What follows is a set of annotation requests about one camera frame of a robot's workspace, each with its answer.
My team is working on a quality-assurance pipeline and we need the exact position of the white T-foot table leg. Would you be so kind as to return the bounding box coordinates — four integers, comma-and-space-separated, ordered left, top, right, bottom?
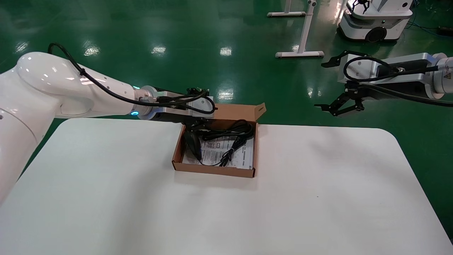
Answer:
267, 0, 306, 18
275, 0, 325, 59

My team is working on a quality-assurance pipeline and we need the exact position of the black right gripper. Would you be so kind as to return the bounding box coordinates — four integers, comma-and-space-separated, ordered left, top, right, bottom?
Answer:
314, 50, 437, 118

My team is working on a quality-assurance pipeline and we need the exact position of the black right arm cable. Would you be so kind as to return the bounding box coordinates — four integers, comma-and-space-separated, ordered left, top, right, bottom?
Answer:
343, 56, 453, 108

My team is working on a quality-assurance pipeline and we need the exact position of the white printed instruction sheet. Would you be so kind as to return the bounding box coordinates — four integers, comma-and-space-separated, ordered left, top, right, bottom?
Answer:
182, 136, 254, 170

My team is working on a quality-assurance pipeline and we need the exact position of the black wired computer mouse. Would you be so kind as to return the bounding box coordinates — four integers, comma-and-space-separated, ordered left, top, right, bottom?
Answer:
184, 130, 247, 168

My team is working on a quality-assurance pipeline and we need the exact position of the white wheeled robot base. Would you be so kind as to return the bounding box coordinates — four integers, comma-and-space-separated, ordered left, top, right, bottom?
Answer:
338, 0, 414, 43

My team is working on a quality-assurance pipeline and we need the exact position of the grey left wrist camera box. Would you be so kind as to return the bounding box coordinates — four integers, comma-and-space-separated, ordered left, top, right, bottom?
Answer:
155, 91, 216, 118

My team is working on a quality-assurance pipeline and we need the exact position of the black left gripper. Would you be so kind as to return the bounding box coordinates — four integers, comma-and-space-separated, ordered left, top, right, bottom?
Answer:
149, 109, 215, 137

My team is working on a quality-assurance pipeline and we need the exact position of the black gripper of distant robot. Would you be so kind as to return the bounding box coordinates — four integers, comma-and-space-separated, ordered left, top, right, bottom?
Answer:
352, 0, 371, 14

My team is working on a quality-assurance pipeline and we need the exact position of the brown cardboard box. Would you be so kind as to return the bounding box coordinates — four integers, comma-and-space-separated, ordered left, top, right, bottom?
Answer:
172, 103, 266, 178

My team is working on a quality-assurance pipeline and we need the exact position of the blue floor cable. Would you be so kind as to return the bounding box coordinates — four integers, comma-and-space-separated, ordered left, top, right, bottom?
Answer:
406, 21, 453, 39

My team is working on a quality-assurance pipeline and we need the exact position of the black power cable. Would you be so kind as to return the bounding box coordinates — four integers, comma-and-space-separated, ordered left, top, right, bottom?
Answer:
199, 119, 254, 142

